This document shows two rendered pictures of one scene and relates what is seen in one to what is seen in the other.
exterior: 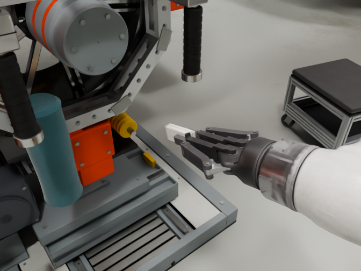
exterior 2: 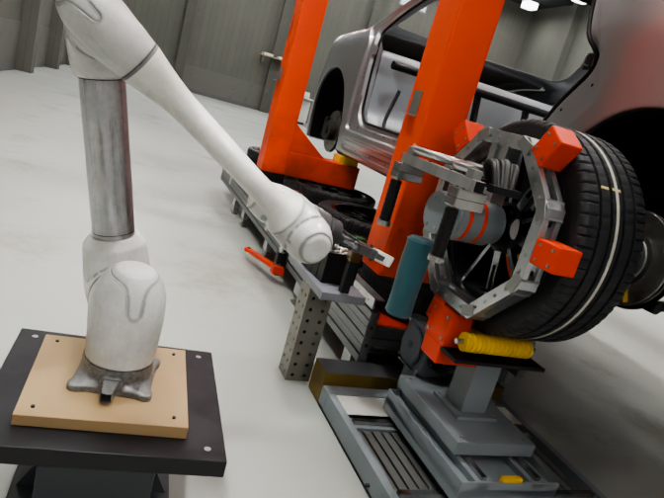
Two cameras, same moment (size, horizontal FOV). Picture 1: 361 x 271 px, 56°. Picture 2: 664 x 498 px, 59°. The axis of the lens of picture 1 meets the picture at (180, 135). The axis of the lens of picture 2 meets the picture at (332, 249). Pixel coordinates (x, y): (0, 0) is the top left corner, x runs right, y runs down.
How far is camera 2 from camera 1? 1.73 m
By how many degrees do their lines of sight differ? 93
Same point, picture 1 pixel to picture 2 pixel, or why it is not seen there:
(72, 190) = (391, 301)
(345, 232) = not seen: hidden behind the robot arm
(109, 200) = (432, 412)
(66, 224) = (410, 387)
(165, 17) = (523, 263)
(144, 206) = (433, 455)
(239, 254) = not seen: outside the picture
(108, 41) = (438, 214)
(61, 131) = (409, 256)
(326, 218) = not seen: hidden behind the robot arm
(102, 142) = (443, 324)
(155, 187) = (461, 472)
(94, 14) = (440, 195)
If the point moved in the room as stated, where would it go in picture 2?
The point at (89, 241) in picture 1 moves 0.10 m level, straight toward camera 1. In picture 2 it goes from (400, 418) to (373, 412)
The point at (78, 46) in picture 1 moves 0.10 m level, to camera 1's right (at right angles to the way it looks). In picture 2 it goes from (429, 207) to (423, 210)
